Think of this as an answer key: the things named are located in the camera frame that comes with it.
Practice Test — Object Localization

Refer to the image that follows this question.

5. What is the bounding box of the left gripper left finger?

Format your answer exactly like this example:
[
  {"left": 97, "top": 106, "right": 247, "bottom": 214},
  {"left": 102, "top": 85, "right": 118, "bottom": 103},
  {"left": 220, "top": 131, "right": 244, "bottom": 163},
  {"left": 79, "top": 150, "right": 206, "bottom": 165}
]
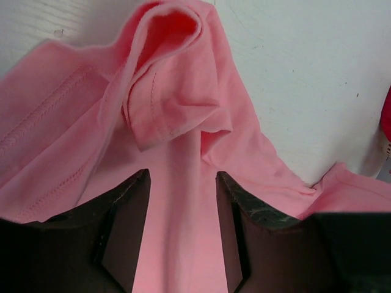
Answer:
[{"left": 1, "top": 169, "right": 151, "bottom": 292}]

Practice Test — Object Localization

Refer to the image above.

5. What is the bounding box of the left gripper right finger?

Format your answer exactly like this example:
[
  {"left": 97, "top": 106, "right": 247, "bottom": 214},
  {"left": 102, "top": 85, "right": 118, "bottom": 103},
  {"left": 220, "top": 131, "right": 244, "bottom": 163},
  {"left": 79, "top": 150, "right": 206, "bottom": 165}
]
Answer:
[{"left": 216, "top": 172, "right": 390, "bottom": 292}]

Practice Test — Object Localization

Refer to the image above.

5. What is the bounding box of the pink t shirt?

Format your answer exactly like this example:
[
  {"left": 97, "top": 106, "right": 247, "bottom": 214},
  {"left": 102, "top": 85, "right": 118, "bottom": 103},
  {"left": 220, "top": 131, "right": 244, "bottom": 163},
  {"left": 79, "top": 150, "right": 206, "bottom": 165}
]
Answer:
[{"left": 1, "top": 1, "right": 390, "bottom": 292}]

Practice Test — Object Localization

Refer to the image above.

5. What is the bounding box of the white plastic basket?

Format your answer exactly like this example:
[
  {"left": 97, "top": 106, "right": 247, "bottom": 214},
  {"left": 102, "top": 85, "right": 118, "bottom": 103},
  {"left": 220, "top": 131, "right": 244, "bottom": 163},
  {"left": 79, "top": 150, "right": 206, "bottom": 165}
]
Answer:
[{"left": 376, "top": 133, "right": 391, "bottom": 183}]

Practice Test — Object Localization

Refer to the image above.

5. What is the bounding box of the red t shirt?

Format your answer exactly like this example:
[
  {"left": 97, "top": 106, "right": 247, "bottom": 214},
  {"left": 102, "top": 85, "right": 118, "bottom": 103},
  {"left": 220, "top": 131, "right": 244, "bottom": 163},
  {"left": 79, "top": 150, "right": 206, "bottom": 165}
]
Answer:
[{"left": 380, "top": 88, "right": 391, "bottom": 141}]

